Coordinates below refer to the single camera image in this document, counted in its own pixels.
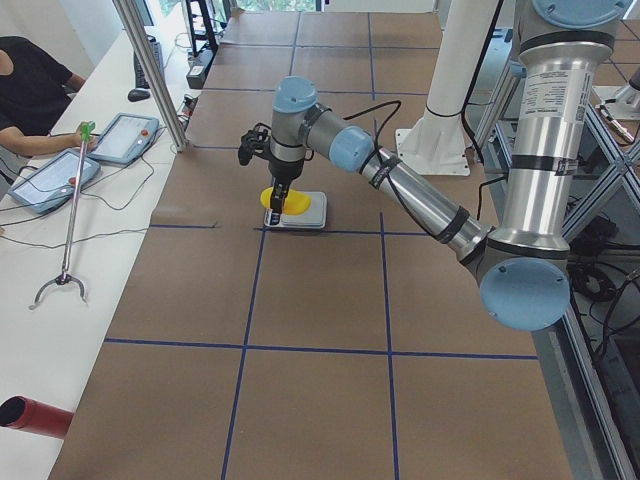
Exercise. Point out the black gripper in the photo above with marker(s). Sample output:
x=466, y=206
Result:
x=283, y=174

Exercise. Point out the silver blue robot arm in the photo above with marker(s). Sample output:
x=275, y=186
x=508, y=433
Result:
x=519, y=265

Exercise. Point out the silver kitchen scale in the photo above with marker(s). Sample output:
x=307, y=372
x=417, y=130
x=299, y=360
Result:
x=314, y=218

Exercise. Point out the far blue teach pendant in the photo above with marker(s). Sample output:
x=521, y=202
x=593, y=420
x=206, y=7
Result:
x=125, y=139

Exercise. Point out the blue teach pendant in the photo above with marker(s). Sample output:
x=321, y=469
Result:
x=125, y=139
x=50, y=186

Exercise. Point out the black computer mouse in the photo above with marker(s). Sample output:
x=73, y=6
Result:
x=138, y=94

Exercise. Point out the brown paper table cover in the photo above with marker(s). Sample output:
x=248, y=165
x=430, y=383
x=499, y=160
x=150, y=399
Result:
x=358, y=352

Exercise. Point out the near blue teach pendant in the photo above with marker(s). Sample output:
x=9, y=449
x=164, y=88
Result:
x=50, y=186

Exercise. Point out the person in black shirt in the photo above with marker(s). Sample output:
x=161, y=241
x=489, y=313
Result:
x=34, y=95

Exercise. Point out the red cylinder tube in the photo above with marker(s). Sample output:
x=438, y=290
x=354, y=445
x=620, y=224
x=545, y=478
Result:
x=28, y=415

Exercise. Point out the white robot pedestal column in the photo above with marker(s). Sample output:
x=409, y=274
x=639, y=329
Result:
x=435, y=145

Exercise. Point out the green handled reacher grabber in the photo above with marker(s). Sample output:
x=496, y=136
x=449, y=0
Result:
x=64, y=278

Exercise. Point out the aluminium frame post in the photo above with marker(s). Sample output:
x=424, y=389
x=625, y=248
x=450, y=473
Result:
x=137, y=35

